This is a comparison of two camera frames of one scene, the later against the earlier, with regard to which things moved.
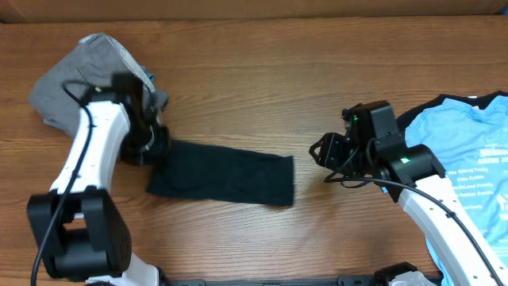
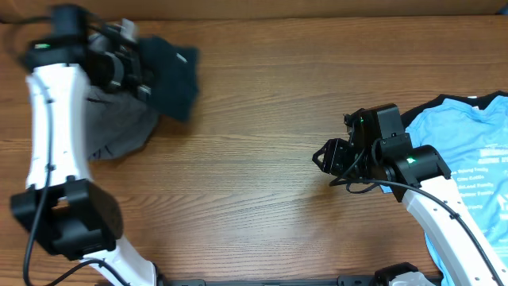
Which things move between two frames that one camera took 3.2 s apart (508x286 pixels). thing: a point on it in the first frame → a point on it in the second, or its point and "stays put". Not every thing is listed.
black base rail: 343,280 stays put
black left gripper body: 145,144 → 128,76
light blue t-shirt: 471,144 stays put
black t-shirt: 214,171 → 175,71
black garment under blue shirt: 481,102 stays put
